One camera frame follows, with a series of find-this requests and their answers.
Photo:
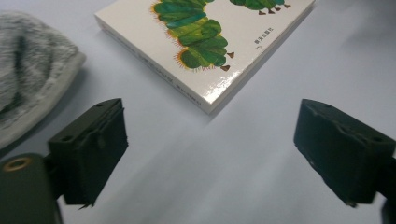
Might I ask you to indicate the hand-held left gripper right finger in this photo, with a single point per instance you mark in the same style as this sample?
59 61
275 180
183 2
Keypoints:
339 152

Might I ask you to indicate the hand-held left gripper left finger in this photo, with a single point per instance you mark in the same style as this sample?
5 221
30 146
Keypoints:
93 155

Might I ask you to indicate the grey striped fuzzy pouch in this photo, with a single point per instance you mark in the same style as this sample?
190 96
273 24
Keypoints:
31 77

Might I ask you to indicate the white caterpillar picture book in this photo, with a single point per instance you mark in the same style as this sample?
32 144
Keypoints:
202 46

